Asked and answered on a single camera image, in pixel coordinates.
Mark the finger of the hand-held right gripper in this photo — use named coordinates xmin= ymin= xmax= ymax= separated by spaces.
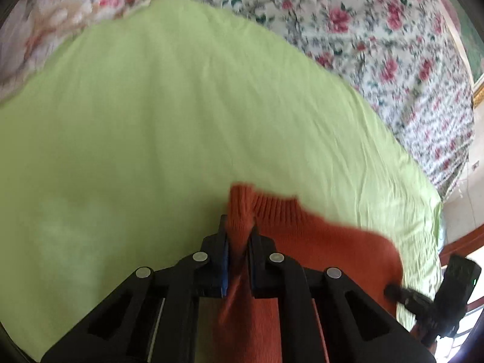
xmin=383 ymin=283 xmax=417 ymax=306

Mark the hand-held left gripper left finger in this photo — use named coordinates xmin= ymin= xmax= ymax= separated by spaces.
xmin=40 ymin=215 xmax=230 ymax=363

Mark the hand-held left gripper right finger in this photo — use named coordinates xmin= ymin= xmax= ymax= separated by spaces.
xmin=247 ymin=227 xmax=436 ymax=363

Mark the orange knitted sweater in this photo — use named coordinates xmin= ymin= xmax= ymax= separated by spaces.
xmin=212 ymin=182 xmax=404 ymax=363

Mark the wooden furniture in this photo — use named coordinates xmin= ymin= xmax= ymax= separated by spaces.
xmin=440 ymin=231 xmax=484 ymax=260

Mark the light green bedsheet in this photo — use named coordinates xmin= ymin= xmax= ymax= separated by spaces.
xmin=0 ymin=0 xmax=444 ymax=361

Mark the white pink-flowered quilt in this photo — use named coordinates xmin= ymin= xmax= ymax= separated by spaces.
xmin=151 ymin=0 xmax=476 ymax=201

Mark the pastel floral pillow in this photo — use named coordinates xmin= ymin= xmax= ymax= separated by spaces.
xmin=0 ymin=0 xmax=159 ymax=101

